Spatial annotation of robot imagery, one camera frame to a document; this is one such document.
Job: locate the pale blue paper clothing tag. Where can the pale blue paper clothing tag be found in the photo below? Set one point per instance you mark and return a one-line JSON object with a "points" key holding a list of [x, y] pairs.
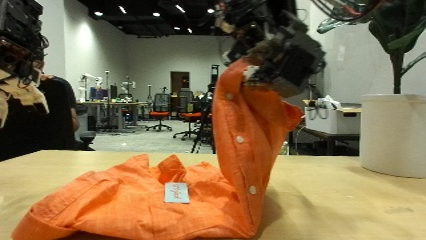
{"points": [[176, 192]]}

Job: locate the orange button shirt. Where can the orange button shirt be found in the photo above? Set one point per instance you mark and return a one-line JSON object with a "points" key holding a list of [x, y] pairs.
{"points": [[146, 206]]}

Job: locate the white plastic bag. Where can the white plastic bag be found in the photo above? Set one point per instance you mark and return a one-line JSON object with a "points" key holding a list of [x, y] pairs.
{"points": [[327, 102]]}

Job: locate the ceiling light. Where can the ceiling light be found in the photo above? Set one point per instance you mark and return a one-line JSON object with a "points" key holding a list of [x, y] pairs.
{"points": [[210, 10], [180, 8], [97, 13], [156, 14], [121, 9]]}

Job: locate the white storage box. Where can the white storage box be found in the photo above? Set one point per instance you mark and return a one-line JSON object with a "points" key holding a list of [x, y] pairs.
{"points": [[330, 121]]}

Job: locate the brown door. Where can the brown door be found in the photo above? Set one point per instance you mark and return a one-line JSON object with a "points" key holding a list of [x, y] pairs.
{"points": [[180, 81]]}

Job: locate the person in black shirt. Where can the person in black shirt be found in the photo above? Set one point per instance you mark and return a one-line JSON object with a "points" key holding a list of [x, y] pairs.
{"points": [[40, 133]]}

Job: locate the grey lab desk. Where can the grey lab desk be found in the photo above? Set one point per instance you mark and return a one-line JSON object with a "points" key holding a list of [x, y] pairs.
{"points": [[117, 105]]}

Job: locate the dark side table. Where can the dark side table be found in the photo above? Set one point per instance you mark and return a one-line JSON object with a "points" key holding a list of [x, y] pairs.
{"points": [[323, 137]]}

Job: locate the green bottle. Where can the green bottle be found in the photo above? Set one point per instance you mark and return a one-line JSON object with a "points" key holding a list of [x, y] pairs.
{"points": [[283, 148]]}

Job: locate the orange seat office chair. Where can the orange seat office chair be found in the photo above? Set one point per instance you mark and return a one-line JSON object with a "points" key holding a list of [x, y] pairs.
{"points": [[189, 118], [160, 113]]}

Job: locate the black stool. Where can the black stool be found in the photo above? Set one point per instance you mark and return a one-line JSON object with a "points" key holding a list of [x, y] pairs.
{"points": [[86, 137]]}

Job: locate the white cylindrical plant pot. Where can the white cylindrical plant pot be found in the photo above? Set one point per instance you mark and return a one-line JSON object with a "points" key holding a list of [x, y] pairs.
{"points": [[393, 135]]}

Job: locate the black camera tripod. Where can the black camera tripod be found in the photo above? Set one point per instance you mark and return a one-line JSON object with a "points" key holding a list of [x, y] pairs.
{"points": [[205, 126]]}

